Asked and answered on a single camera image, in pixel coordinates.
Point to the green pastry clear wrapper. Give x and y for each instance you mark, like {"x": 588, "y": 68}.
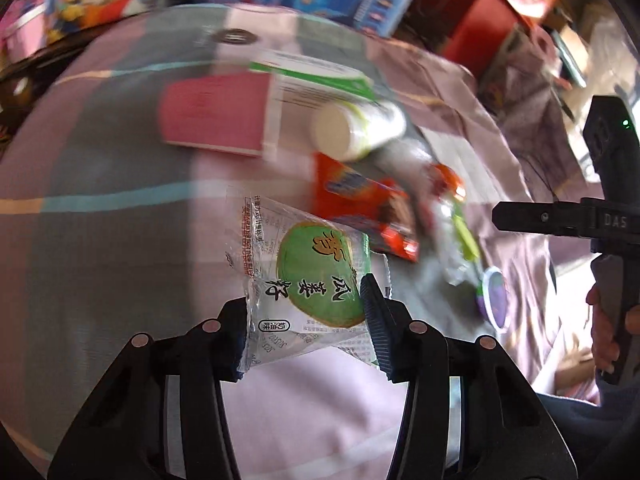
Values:
{"x": 301, "y": 281}

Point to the person's right hand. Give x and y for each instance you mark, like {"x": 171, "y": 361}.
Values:
{"x": 605, "y": 349}

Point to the mauve cloth covered furniture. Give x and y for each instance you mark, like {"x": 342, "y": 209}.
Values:
{"x": 517, "y": 91}

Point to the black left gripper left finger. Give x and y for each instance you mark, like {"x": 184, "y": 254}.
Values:
{"x": 230, "y": 340}

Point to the clear plastic orange wrapper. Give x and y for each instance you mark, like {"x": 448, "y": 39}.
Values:
{"x": 439, "y": 193}

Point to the red box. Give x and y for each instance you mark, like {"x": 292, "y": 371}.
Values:
{"x": 471, "y": 32}

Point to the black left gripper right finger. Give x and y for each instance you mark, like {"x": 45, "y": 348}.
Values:
{"x": 388, "y": 321}

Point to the white green yogurt bottle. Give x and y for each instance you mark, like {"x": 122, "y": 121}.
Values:
{"x": 348, "y": 131}

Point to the red orange snack wrapper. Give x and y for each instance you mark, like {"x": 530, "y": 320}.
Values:
{"x": 380, "y": 209}

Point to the green white pancake box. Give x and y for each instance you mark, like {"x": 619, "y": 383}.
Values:
{"x": 307, "y": 82}

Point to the pink paper cup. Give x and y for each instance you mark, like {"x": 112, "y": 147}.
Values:
{"x": 237, "y": 113}

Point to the pink plaid tablecloth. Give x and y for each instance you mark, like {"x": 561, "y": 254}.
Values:
{"x": 107, "y": 231}

